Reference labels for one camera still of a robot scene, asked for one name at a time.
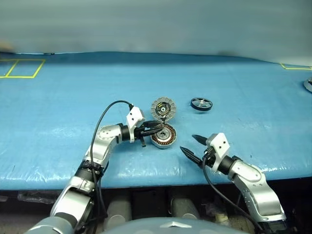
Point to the blue plastic table cover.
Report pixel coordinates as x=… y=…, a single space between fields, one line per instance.
x=73 y=97

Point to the black spoked rotor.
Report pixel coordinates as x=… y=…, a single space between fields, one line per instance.
x=193 y=105

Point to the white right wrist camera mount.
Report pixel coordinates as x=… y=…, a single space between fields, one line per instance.
x=219 y=143

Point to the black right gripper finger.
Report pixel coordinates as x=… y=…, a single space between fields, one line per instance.
x=192 y=157
x=201 y=140

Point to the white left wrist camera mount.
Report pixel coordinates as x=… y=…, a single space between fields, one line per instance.
x=134 y=115

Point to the grey robot torso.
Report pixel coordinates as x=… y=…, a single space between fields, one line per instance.
x=170 y=228

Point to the silver black round part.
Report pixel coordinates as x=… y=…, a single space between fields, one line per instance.
x=309 y=85

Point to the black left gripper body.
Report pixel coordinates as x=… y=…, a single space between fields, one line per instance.
x=137 y=130

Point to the grey rounded cylinder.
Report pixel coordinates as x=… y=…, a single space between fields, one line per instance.
x=185 y=207
x=119 y=209

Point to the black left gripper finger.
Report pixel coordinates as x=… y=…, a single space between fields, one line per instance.
x=150 y=132
x=153 y=124

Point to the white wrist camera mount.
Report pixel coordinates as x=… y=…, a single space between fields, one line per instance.
x=219 y=143
x=134 y=115

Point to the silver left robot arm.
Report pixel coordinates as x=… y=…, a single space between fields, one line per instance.
x=104 y=136

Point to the silver motor housing copper stator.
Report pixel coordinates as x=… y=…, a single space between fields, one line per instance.
x=168 y=139

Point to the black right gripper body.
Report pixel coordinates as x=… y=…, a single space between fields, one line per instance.
x=209 y=157

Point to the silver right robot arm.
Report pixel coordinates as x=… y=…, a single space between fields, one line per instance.
x=246 y=170

